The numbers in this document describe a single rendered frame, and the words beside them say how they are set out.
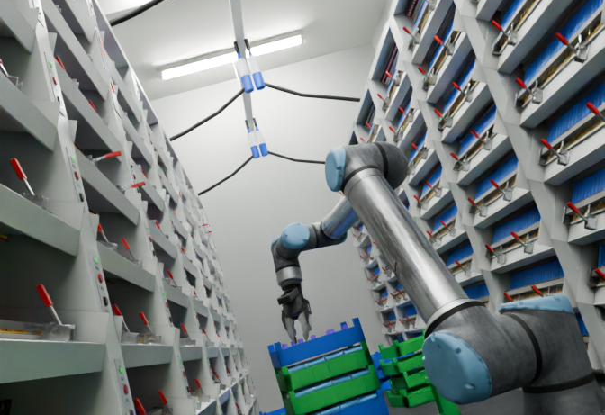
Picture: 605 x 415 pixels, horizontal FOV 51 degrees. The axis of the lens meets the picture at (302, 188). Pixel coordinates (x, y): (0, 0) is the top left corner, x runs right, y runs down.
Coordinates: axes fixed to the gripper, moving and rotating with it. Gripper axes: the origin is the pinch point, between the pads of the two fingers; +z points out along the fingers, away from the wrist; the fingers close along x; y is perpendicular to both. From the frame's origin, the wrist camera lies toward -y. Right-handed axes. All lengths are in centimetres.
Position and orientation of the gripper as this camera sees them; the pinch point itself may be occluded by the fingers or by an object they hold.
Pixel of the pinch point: (299, 338)
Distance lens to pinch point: 217.2
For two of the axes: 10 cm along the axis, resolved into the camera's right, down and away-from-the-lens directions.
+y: 3.9, 3.6, 8.5
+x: -9.0, 3.5, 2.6
